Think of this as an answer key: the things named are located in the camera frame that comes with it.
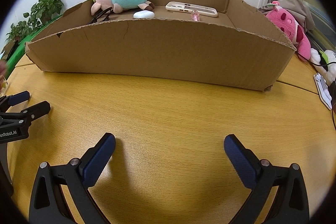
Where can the green board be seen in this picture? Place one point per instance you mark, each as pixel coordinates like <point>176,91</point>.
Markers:
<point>29,36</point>

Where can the white earbuds case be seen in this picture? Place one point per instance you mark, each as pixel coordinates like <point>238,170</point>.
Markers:
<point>143,14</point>

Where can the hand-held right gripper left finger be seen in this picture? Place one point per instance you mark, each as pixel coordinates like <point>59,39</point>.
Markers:
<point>99,158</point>

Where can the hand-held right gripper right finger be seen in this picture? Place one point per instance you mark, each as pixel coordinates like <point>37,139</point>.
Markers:
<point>240,161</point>

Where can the white power strip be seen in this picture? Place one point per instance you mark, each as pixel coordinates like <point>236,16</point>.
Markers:
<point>323,92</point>

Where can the white panda plush toy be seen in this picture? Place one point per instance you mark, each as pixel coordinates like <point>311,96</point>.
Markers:
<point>326,61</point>

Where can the clear white-rimmed phone case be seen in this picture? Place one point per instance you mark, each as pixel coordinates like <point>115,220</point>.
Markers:
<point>191,8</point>

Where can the green potted plant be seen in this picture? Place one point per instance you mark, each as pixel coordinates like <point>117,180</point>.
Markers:
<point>17,31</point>
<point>44,6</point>

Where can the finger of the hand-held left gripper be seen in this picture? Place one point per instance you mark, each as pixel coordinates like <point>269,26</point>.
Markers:
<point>36,109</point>
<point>18,96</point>

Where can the black glasses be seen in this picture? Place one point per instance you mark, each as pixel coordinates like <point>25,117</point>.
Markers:
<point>101,14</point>

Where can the grey printed cloth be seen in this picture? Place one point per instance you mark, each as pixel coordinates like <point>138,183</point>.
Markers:
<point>299,7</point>

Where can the small pink clear trinket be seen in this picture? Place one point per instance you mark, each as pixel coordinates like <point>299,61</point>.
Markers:
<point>195,16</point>

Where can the brown cardboard box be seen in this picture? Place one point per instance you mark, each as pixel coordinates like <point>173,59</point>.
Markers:
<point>157,50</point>

